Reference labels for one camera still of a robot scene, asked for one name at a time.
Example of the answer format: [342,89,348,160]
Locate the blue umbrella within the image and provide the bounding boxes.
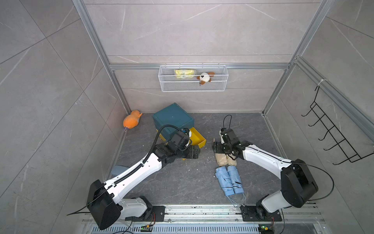
[227,166,244,194]
[215,166,235,197]

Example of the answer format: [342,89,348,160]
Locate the brown white plush dog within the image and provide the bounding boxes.
[197,72,215,85]

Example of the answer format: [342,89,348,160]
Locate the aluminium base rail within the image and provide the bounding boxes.
[77,204,330,234]

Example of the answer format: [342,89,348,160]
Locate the orange plush toy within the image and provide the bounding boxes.
[123,110,143,129]

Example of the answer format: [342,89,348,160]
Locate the white wire wall basket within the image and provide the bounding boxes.
[158,64,229,92]

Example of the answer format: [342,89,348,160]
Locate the beige umbrella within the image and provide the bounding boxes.
[227,156,237,166]
[215,154,228,167]

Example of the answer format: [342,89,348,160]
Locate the aluminium frame profile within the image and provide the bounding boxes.
[73,1,374,139]

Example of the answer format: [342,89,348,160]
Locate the teal drawer cabinet yellow base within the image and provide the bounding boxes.
[153,103,206,149]

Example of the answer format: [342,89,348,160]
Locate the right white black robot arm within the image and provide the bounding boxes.
[212,140,318,221]

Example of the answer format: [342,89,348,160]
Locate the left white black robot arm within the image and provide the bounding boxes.
[85,126,201,230]

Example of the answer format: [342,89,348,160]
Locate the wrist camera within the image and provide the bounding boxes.
[220,128,239,144]
[181,128,192,147]

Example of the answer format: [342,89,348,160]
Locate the black wall hook rack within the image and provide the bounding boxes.
[302,86,374,166]

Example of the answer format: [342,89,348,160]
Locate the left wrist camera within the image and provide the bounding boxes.
[181,128,192,147]

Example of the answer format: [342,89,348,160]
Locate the blue grey sponge pad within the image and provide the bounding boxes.
[111,165,128,177]

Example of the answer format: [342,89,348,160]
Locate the yellow packet in basket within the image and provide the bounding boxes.
[174,69,195,79]

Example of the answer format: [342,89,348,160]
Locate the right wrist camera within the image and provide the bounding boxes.
[220,128,239,144]

